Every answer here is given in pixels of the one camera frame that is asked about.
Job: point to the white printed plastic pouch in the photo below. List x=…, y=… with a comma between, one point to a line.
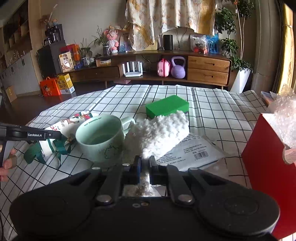
x=192, y=152

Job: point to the green scrub sponge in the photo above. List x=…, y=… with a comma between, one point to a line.
x=166, y=106

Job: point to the white fluffy cotton wad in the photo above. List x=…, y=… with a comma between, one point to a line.
x=155, y=137

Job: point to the pale green ceramic mug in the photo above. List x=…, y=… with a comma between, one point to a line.
x=101, y=138

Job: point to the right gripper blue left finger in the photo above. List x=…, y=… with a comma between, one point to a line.
x=116, y=179

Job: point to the floral draped sheet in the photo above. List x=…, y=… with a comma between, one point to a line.
x=147, y=19

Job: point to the white tall planter pot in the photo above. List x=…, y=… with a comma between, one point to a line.
x=240, y=81

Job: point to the orange gift box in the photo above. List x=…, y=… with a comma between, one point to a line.
x=49, y=87

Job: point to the wooden tv sideboard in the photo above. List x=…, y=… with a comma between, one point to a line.
x=210, y=69

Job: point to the blue plastic package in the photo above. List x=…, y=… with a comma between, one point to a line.
x=213, y=44

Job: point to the pink small backpack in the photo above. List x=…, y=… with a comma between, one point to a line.
x=163, y=68

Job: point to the purple kettlebell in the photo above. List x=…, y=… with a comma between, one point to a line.
x=178, y=71

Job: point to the black white checkered tablecloth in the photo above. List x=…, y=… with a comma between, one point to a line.
x=225, y=118

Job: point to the person's left hand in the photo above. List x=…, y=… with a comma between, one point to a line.
x=8, y=164

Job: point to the red cardboard storage box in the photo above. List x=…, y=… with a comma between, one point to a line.
x=265, y=159

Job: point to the printed fabric gift bag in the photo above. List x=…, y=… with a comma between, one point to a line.
x=40, y=150

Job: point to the yellow curtain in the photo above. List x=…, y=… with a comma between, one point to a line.
x=286, y=61

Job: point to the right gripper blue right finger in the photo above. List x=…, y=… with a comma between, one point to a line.
x=172, y=178

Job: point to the black cylinder speaker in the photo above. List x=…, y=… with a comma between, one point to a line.
x=168, y=42

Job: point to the white wifi router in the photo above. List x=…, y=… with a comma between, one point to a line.
x=132, y=69

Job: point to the yellow carton box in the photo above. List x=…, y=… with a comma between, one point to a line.
x=65, y=84

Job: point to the green potted tree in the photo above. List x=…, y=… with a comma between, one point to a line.
x=231, y=22

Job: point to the pink plush doll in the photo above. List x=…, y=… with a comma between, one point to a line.
x=111, y=34

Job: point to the black mini fridge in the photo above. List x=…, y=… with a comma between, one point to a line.
x=48, y=55

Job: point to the clear bag of snacks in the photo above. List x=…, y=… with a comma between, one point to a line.
x=199, y=43

